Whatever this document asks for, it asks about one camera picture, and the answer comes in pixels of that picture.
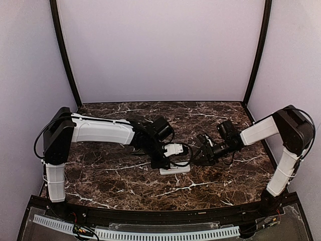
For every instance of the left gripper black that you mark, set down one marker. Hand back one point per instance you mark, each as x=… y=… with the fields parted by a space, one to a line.
x=159 y=163

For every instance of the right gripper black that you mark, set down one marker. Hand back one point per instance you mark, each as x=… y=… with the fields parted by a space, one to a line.
x=206 y=152

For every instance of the white remote control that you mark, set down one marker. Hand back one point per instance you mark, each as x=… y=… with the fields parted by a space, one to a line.
x=176 y=168

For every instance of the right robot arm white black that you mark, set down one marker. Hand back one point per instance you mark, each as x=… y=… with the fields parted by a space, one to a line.
x=294 y=127

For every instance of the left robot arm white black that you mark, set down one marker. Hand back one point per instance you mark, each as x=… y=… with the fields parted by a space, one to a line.
x=66 y=128

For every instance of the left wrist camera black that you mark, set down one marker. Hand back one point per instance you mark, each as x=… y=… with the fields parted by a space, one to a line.
x=162 y=129

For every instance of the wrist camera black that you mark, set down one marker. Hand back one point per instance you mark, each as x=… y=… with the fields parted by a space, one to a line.
x=226 y=130
x=162 y=129

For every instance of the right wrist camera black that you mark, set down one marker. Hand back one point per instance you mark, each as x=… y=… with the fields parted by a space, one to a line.
x=226 y=130

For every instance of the white slotted cable duct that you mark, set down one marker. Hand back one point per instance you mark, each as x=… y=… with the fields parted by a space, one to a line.
x=140 y=232

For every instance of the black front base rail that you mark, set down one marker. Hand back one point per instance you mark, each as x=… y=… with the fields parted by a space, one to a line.
x=240 y=214

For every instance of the left black frame post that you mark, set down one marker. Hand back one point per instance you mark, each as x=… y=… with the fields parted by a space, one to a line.
x=63 y=52

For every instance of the black frame post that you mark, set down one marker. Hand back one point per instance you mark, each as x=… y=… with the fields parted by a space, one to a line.
x=259 y=51
x=63 y=52

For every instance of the right black frame post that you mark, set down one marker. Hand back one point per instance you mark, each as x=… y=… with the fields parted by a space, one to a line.
x=259 y=51

